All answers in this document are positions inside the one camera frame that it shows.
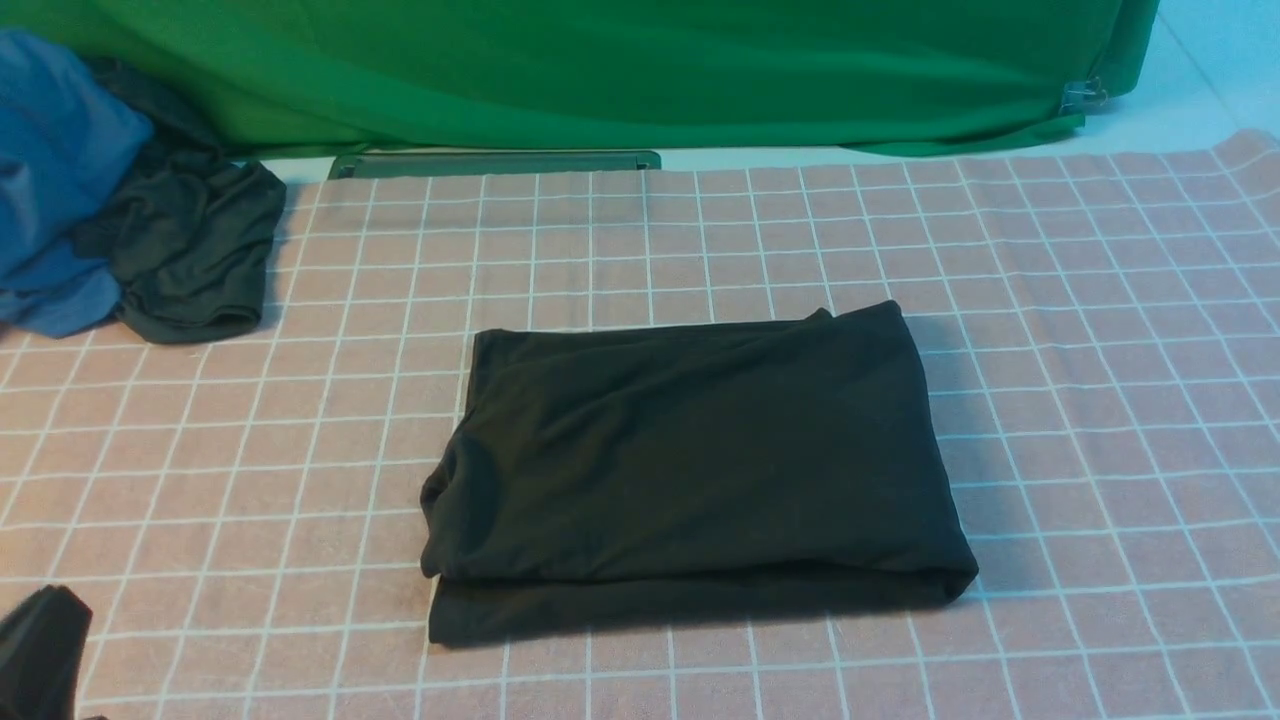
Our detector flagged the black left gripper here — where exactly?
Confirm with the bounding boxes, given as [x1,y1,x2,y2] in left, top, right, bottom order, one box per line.
[1,585,93,719]

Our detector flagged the pink checkered tablecloth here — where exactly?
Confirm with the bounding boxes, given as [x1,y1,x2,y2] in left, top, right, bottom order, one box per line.
[1,132,1279,719]

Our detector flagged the metal binder clip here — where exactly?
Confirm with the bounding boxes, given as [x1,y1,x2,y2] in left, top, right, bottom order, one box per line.
[1059,77,1110,117]

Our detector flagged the blue garment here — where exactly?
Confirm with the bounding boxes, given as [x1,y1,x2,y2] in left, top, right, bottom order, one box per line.
[1,28,154,338]

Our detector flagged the green backdrop cloth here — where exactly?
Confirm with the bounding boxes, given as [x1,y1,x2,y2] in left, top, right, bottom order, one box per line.
[3,1,1158,158]

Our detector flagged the dark gray crumpled garment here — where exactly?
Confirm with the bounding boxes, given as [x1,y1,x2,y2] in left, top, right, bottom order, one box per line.
[69,56,287,345]

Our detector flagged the gray long-sleeve top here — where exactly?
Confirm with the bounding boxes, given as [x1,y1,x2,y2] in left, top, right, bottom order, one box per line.
[420,301,979,647]

